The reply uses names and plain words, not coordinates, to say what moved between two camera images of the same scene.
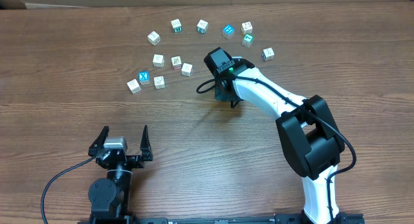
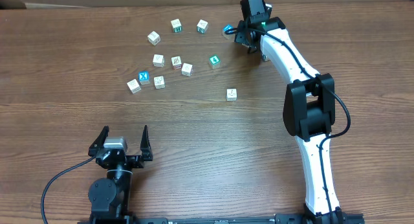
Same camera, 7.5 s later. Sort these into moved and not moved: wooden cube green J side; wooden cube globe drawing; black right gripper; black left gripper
Moved: black right gripper
Not moved: black left gripper; wooden cube globe drawing; wooden cube green J side
